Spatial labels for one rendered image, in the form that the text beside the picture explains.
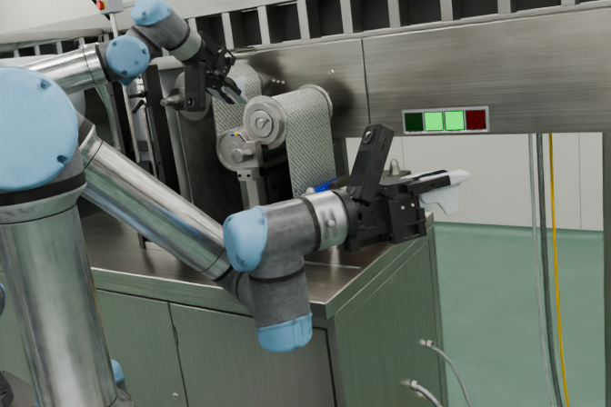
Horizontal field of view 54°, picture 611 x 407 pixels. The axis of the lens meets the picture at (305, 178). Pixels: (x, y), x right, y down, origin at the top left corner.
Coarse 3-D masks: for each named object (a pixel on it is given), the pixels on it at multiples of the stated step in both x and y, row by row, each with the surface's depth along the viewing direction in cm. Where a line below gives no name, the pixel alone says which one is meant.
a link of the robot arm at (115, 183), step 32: (96, 160) 75; (128, 160) 79; (96, 192) 76; (128, 192) 77; (160, 192) 80; (128, 224) 80; (160, 224) 80; (192, 224) 82; (192, 256) 83; (224, 256) 84; (224, 288) 88
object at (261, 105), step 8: (256, 104) 160; (264, 104) 158; (248, 112) 162; (272, 112) 158; (248, 120) 162; (280, 120) 158; (248, 128) 163; (280, 128) 158; (256, 136) 162; (272, 136) 160
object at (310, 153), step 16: (320, 128) 174; (288, 144) 160; (304, 144) 167; (320, 144) 174; (288, 160) 161; (304, 160) 167; (320, 160) 175; (304, 176) 167; (320, 176) 175; (304, 192) 167
